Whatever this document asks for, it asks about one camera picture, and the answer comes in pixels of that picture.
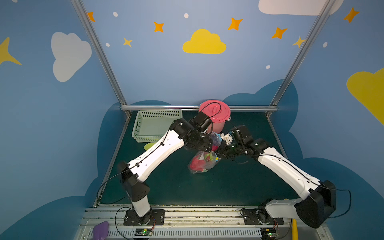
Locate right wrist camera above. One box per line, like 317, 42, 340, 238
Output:
220, 133, 234, 146

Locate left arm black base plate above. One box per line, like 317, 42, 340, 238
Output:
123, 209, 165, 226

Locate pink bucket lid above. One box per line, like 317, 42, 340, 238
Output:
199, 100, 231, 124

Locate aluminium frame back rail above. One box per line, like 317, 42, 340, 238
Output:
121, 105, 278, 112

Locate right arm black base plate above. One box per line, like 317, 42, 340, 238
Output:
240, 208, 284, 225

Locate green perforated plastic basket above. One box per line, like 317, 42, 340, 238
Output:
132, 110, 183, 143

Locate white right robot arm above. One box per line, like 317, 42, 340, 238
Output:
216, 125, 337, 229

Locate aluminium frame right rail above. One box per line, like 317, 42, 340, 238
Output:
263, 113, 302, 164

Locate aluminium frame right post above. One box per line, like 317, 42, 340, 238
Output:
270, 0, 336, 112

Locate aluminium frame left post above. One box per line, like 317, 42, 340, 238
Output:
71, 0, 132, 118

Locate green garden trowel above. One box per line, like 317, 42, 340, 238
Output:
144, 143, 156, 151

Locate red dragon fruit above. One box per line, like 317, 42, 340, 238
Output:
189, 134, 220, 174

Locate clear zip-top bag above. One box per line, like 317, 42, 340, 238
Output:
187, 131, 224, 175

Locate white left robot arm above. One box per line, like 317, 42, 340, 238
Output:
118, 112, 213, 224

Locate aluminium frame post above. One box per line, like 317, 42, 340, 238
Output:
270, 0, 336, 112
71, 0, 132, 118

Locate yellow handled tool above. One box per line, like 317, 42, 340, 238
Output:
283, 197, 300, 240

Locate aluminium frame rail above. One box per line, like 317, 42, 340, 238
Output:
263, 113, 302, 164
93, 117, 131, 208
121, 105, 278, 112

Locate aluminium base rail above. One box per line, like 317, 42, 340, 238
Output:
74, 205, 333, 240

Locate purple plastic object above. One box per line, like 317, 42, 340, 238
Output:
92, 221, 109, 240

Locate aluminium frame left rail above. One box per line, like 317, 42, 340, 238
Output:
93, 117, 131, 208

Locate pink plastic bucket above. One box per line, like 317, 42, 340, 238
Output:
206, 116, 231, 134

